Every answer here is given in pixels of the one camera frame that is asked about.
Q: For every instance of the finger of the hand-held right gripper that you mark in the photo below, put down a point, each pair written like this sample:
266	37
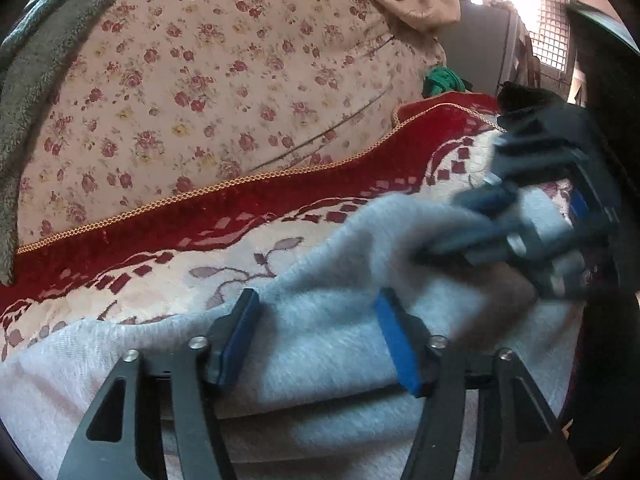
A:
490	252
492	200

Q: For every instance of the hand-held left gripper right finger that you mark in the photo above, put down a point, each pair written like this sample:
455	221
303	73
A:
400	345

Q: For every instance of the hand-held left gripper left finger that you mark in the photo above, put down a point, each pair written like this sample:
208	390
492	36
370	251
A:
240	340

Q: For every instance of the grey pants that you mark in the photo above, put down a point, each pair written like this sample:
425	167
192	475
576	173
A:
325	320

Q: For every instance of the red and white floral blanket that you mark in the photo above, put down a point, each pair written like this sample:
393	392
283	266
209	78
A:
165	270

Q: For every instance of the window grille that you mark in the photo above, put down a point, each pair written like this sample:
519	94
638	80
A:
545	15

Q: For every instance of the small green cloth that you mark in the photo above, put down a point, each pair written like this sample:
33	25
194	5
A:
445	82

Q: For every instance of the floral quilt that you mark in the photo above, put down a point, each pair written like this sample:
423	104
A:
225	75

